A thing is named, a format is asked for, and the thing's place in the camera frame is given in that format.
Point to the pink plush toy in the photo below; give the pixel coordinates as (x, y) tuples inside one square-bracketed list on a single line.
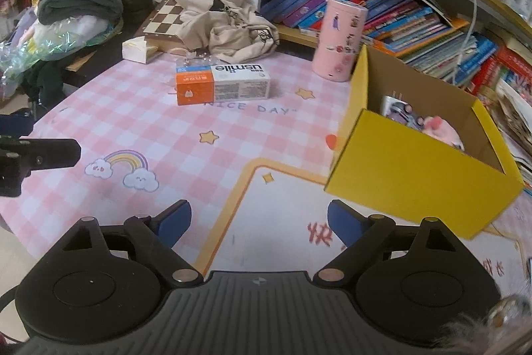
[(440, 128)]

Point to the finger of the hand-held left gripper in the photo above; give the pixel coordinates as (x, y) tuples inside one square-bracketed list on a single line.
[(45, 154), (14, 125)]

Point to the white tissue box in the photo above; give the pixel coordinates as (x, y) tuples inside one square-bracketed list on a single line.
[(137, 49)]

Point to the pink checked desk mat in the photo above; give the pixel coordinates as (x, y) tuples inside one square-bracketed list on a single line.
[(145, 130)]

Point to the stack of loose papers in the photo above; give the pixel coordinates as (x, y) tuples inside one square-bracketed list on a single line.
[(519, 130)]

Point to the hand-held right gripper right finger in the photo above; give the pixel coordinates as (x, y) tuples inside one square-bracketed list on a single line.
[(343, 226)]

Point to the silver and purple packet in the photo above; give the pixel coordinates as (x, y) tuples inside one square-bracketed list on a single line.
[(399, 109)]

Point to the wooden chessboard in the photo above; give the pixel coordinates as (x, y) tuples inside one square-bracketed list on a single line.
[(166, 20)]

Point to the row of colourful books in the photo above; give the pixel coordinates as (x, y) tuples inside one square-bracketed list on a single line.
[(407, 18)]

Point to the yellow cardboard box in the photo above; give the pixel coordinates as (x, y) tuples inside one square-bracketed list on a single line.
[(407, 180)]

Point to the beige cloth bag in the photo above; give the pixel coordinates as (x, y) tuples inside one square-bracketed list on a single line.
[(224, 18)]

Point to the pink printed tumbler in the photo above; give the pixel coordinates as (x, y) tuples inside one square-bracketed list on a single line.
[(338, 43)]

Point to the clear plastic blister pack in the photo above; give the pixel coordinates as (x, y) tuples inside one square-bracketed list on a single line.
[(197, 61)]

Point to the white and orange toothpaste box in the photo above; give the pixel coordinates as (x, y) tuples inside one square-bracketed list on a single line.
[(232, 84)]

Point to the iridescent plastic bag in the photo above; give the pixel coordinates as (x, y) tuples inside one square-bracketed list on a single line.
[(54, 43)]

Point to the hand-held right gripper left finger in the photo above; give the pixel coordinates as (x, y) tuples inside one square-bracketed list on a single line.
[(174, 226)]

